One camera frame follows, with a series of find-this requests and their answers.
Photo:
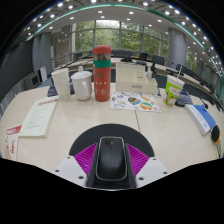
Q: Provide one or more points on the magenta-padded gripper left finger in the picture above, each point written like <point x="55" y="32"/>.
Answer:
<point x="71" y="170"/>

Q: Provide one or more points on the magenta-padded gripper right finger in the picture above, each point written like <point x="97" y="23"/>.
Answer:
<point x="151" y="170"/>

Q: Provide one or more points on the black computer mouse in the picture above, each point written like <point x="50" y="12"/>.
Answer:
<point x="111" y="160"/>

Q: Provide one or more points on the black mouse pad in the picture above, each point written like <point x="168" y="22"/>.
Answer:
<point x="111" y="130"/>

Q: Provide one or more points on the pale paper booklet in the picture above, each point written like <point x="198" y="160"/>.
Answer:
<point x="38" y="116"/>

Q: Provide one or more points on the red and white leaflet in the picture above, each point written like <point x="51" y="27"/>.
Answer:
<point x="12" y="140"/>

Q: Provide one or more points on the colourful sticker sheet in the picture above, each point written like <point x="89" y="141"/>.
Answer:
<point x="135" y="101"/>

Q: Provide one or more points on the blue and white book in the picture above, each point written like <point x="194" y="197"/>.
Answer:
<point x="203" y="118"/>

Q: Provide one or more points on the black conference microphone unit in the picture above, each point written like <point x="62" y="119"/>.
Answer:
<point x="185" y="99"/>

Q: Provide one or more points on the green printed paper drink cup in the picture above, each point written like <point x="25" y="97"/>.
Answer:
<point x="172" y="91"/>

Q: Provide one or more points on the white lidded mug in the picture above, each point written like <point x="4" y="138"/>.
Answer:
<point x="81" y="86"/>

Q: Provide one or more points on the stack of white paper cups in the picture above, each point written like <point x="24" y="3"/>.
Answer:
<point x="62" y="85"/>

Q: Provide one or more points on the beige cardboard box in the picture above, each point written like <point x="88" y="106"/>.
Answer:
<point x="135" y="81"/>

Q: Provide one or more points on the red bottle with green band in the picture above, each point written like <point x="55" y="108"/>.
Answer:
<point x="101" y="80"/>

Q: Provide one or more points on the row of dark office chairs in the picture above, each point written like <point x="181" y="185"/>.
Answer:
<point x="157" y="60"/>

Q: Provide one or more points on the ceiling spot lights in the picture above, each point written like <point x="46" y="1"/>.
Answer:
<point x="130" y="12"/>

